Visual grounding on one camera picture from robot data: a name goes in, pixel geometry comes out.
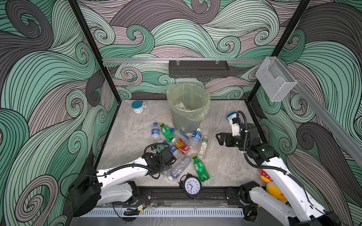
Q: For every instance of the black wall shelf tray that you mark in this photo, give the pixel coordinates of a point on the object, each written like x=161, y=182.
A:
x=198, y=69

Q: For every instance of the clear bottle blue label upright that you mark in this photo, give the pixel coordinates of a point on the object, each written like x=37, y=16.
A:
x=155, y=133

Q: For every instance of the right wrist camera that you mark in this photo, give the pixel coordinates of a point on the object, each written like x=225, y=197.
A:
x=235, y=126

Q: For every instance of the black alarm clock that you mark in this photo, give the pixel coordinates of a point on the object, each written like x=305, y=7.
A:
x=191, y=186

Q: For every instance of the pepsi label clear bottle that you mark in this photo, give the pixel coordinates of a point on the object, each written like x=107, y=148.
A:
x=176, y=152

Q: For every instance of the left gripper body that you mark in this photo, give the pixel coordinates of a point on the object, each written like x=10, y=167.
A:
x=164, y=167

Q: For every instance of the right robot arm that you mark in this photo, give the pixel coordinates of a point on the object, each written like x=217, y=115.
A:
x=299, y=209

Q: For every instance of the yellow plush toy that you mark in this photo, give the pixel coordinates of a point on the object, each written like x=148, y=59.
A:
x=272, y=188

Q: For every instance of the white yogurt cup blue lid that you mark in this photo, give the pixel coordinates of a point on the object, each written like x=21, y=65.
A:
x=231, y=116

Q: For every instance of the large clear bottle white cap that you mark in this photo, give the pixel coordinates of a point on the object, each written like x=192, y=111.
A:
x=179, y=168

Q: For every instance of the clear acrylic wall holder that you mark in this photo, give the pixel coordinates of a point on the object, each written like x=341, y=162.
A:
x=275, y=78

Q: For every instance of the clear bottle white cap blue label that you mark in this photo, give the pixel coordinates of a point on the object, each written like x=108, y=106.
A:
x=195, y=139

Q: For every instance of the white slotted cable duct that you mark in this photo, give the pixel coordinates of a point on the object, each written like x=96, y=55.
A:
x=170, y=212

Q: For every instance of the green sprite bottle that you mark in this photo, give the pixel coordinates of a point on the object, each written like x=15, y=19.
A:
x=167, y=133
x=159, y=148
x=200, y=169

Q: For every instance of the clear bottle blue cap slanted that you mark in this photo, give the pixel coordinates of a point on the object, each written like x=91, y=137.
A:
x=180, y=134

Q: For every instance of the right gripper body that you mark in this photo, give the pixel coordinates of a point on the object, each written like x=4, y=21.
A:
x=237, y=141

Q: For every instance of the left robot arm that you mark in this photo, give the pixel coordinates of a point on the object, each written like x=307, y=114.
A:
x=94, y=187

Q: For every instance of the green sprite bottle front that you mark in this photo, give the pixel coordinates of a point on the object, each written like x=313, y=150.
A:
x=200, y=169

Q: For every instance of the aluminium wall rail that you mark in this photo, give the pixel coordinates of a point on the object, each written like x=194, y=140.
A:
x=142, y=60

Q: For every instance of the clear bottle green label tea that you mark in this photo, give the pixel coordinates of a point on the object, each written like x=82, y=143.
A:
x=203, y=147

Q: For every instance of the red yellow label bottle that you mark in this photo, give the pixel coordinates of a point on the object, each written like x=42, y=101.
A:
x=181, y=145

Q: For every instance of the mesh bin with green liner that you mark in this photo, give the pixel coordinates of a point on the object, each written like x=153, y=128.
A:
x=189, y=104

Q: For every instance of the white jar with teal lid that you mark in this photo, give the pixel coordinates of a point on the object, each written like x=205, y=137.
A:
x=138, y=107

